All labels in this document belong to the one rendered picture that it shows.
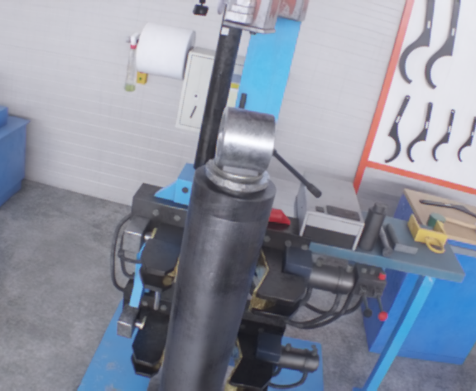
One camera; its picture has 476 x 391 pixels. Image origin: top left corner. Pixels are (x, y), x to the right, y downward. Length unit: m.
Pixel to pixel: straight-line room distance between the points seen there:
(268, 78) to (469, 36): 2.13
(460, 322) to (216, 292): 2.17
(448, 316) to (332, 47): 2.02
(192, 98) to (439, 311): 1.95
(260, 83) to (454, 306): 1.89
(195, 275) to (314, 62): 2.47
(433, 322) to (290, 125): 1.77
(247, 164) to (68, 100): 2.93
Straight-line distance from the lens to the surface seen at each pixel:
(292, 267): 1.76
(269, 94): 1.87
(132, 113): 3.73
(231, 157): 1.09
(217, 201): 1.11
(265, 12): 1.20
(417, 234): 2.17
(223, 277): 1.22
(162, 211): 1.86
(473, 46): 3.68
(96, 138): 3.91
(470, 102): 3.75
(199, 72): 2.31
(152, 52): 2.32
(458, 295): 3.00
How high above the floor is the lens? 1.95
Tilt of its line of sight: 24 degrees down
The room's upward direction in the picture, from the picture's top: 13 degrees clockwise
